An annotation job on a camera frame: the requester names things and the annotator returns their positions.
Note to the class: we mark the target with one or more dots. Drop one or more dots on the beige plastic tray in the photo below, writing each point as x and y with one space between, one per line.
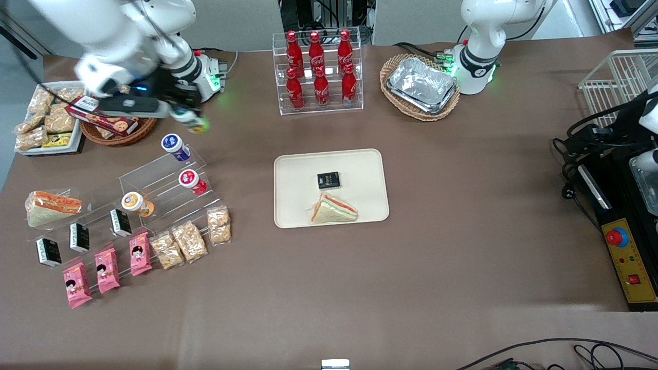
360 174

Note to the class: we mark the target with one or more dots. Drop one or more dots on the yellow snack pack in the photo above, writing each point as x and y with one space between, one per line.
57 140

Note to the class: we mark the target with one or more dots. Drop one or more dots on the red cola bottle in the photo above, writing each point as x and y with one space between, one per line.
349 88
316 51
345 50
322 91
294 51
295 92

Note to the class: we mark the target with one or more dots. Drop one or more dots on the light wicker basket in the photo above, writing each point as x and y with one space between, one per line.
406 114

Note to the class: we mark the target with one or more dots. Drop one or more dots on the clear bag of crackers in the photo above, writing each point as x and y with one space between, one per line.
167 251
189 241
60 121
40 102
69 95
219 225
32 140
105 133
30 124

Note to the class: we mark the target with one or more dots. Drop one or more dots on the black background equipment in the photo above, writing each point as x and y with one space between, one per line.
324 15

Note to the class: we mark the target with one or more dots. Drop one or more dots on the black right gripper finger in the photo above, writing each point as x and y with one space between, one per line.
196 105
176 109

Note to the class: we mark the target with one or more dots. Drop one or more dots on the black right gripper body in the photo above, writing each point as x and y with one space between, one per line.
165 85

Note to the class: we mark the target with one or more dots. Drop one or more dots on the orange gum bottle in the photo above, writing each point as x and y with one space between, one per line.
134 203

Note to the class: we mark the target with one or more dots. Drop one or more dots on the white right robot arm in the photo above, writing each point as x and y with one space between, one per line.
103 31

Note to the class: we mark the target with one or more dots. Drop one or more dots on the black gum pack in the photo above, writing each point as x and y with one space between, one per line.
121 223
49 253
79 237
328 180

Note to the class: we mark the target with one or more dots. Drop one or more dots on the clear acrylic bottle rack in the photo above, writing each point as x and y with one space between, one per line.
318 105

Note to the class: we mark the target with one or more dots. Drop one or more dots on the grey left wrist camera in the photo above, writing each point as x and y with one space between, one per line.
646 160

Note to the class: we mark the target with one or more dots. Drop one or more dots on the green gum bottle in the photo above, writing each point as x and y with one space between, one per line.
193 122

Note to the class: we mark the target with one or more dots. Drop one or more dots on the red gum bottle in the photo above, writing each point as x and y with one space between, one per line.
190 180

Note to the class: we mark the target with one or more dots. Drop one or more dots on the black and yellow control box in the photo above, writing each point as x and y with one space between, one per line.
629 267

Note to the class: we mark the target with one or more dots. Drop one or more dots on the red emergency stop button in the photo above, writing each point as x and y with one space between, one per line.
616 237

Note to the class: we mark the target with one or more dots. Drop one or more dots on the small white device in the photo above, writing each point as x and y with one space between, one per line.
335 364

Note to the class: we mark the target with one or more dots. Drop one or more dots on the stacked aluminium foil trays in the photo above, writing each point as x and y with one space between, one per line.
421 85

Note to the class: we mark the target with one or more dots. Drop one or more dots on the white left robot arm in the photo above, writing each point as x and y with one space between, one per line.
483 31

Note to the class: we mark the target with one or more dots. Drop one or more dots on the blue gum bottle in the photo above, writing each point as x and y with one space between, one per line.
174 145

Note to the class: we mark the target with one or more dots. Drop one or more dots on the dark red cookie box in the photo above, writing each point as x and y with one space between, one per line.
103 122

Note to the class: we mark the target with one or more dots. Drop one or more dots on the brown wicker basket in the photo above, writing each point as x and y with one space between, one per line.
139 132

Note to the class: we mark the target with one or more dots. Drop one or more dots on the white rectangular snack tray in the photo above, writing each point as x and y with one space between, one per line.
77 139

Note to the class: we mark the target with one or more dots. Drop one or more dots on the wrapped triangle sandwich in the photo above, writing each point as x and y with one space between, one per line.
51 208
333 211

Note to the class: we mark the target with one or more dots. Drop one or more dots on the aluminium frame shelf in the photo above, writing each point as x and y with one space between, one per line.
627 15

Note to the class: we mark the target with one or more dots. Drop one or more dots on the pink snack packet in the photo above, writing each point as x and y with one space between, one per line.
107 271
77 285
140 254

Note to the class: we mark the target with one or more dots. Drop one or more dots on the clear acrylic tiered display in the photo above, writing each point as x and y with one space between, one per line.
169 203

